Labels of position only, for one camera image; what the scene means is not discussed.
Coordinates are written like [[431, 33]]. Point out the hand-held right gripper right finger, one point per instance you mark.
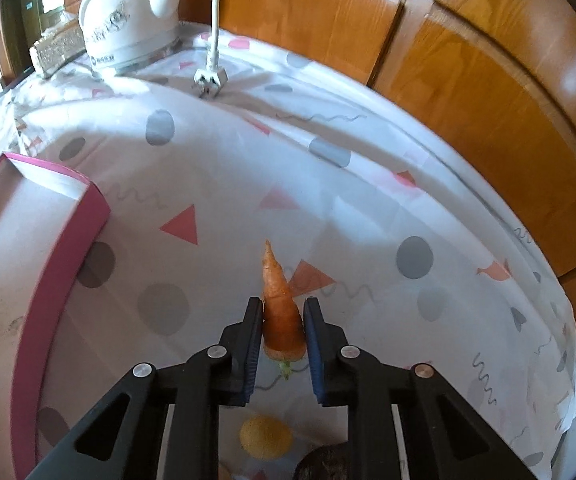
[[315, 350]]

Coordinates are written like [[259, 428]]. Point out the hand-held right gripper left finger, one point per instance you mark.
[[251, 345]]

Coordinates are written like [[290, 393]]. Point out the orange carrot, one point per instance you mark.
[[281, 310]]

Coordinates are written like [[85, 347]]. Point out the pink cardboard box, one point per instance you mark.
[[28, 280]]

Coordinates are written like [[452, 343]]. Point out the yellow lemon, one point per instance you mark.
[[266, 436]]

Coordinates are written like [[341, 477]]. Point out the dark round fruit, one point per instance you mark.
[[321, 464]]

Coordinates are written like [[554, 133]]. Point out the patterned white tablecloth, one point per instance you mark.
[[288, 220]]

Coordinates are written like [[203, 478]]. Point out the wooden cabinet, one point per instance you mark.
[[417, 60]]

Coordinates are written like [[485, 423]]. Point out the white electric kettle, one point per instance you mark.
[[128, 20]]

